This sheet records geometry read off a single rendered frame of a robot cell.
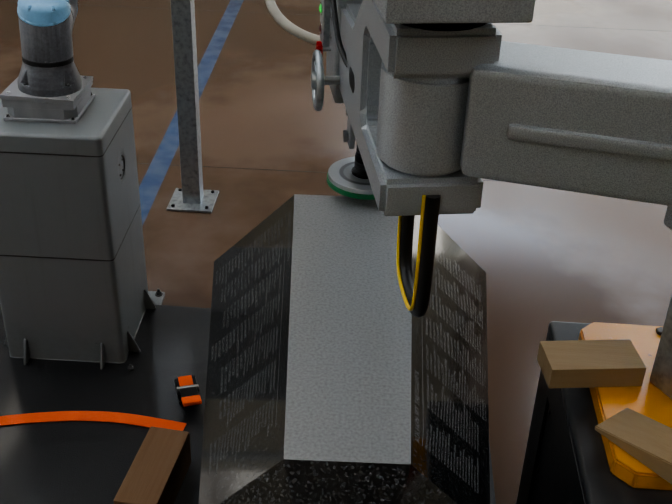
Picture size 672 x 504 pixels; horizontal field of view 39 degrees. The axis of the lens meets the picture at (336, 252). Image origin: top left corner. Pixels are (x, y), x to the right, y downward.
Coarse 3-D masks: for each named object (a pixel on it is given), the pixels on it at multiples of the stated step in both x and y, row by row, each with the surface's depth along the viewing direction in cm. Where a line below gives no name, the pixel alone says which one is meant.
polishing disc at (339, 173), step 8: (344, 160) 267; (352, 160) 267; (336, 168) 262; (344, 168) 262; (328, 176) 259; (336, 176) 258; (344, 176) 258; (352, 176) 258; (336, 184) 255; (344, 184) 254; (352, 184) 254; (360, 184) 254; (368, 184) 254; (352, 192) 253; (360, 192) 252; (368, 192) 252
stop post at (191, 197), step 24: (192, 0) 376; (192, 24) 378; (192, 48) 382; (192, 72) 387; (192, 96) 393; (192, 120) 398; (192, 144) 404; (192, 168) 410; (192, 192) 416; (216, 192) 429
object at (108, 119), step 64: (0, 128) 281; (64, 128) 282; (128, 128) 310; (0, 192) 288; (64, 192) 287; (128, 192) 314; (0, 256) 300; (64, 256) 299; (128, 256) 318; (64, 320) 312; (128, 320) 323
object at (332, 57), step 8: (336, 0) 226; (344, 0) 224; (352, 0) 225; (360, 0) 225; (344, 8) 226; (336, 48) 231; (328, 56) 246; (336, 56) 232; (328, 64) 247; (336, 64) 233; (328, 72) 247; (336, 72) 234; (336, 88) 236; (336, 96) 237
